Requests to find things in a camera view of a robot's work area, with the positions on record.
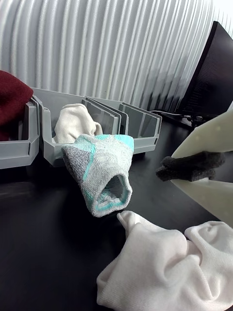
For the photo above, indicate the cream gripper left finger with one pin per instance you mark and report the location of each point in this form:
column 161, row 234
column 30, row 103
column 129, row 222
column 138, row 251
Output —
column 208, row 136

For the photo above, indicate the cream gripper right finger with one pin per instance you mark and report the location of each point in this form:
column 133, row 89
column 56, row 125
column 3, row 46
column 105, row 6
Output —
column 213, row 199

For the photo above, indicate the teal grey white sock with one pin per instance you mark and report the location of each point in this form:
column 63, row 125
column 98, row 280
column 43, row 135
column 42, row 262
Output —
column 104, row 160

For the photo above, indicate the maroon sock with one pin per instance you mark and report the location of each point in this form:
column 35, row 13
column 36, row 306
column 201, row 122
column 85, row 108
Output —
column 12, row 104

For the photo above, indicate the black monitor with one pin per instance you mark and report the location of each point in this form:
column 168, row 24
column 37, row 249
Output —
column 213, row 80

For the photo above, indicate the grey plastic storage bin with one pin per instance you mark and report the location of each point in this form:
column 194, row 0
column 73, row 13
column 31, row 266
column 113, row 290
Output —
column 148, row 143
column 14, row 153
column 49, row 153

